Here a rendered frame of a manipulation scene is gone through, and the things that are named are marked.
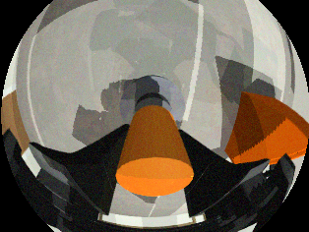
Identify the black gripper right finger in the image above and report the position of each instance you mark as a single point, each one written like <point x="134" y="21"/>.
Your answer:
<point x="214" y="177"/>

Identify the orange knob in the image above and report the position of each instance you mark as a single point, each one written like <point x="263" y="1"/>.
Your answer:
<point x="154" y="161"/>

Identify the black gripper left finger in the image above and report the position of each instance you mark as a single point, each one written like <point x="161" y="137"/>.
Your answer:
<point x="91" y="170"/>

